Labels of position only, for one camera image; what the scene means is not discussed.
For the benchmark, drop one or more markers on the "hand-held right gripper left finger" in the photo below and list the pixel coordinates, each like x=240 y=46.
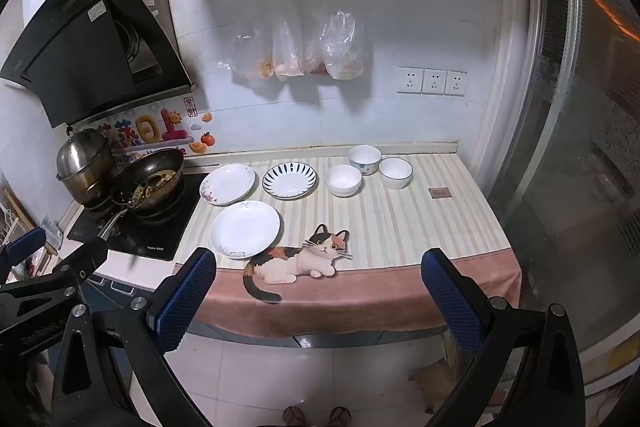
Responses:
x=185 y=297

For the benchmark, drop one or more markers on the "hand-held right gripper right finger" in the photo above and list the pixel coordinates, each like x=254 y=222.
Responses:
x=447 y=297

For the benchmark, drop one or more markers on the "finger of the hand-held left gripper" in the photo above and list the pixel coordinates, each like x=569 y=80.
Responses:
x=25 y=244
x=85 y=257

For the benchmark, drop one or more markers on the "white blue-rimmed bowl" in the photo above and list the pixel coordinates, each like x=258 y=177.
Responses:
x=395 y=172

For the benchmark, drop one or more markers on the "wooden rack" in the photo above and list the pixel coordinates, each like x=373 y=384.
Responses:
x=15 y=207

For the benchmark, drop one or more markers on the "black induction cooktop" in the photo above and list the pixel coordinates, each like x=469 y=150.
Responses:
x=165 y=232

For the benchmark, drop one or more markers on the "brown cardboard piece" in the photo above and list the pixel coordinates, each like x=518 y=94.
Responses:
x=435 y=382

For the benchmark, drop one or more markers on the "large white plate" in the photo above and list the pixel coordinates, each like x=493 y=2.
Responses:
x=245 y=229

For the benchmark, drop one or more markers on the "striped cat print mat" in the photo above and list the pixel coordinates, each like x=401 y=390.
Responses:
x=390 y=227

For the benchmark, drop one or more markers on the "steel steamer pot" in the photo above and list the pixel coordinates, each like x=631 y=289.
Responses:
x=82 y=162

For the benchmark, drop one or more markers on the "black wok with food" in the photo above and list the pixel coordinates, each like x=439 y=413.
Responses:
x=150 y=167

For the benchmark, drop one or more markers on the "white floral plate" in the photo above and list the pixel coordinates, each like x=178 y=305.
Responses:
x=225 y=184

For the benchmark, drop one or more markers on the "blue striped plate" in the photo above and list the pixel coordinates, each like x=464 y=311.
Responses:
x=290 y=181

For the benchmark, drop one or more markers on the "plain white bowl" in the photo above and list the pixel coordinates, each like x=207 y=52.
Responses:
x=343 y=179

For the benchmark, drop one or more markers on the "person's right foot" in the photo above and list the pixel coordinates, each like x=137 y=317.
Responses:
x=339 y=417

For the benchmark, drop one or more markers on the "person's foot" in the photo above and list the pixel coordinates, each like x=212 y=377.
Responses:
x=339 y=417
x=294 y=417

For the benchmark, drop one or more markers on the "person's left foot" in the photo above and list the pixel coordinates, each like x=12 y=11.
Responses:
x=294 y=417

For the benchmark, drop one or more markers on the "white patterned bowl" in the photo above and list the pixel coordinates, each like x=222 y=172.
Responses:
x=365 y=157

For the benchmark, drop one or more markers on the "glass sliding door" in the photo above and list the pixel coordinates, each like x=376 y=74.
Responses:
x=575 y=157

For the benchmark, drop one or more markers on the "black range hood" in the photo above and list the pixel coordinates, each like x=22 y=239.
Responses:
x=75 y=47

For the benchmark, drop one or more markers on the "clear plastic bag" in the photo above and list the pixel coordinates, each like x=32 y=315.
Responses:
x=250 y=57
x=287 y=47
x=314 y=57
x=345 y=47

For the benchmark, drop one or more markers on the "colourful wall stickers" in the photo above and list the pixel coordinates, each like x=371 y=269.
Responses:
x=150 y=129

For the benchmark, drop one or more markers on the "white wall outlet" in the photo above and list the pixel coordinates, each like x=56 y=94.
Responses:
x=434 y=82
x=456 y=83
x=410 y=80

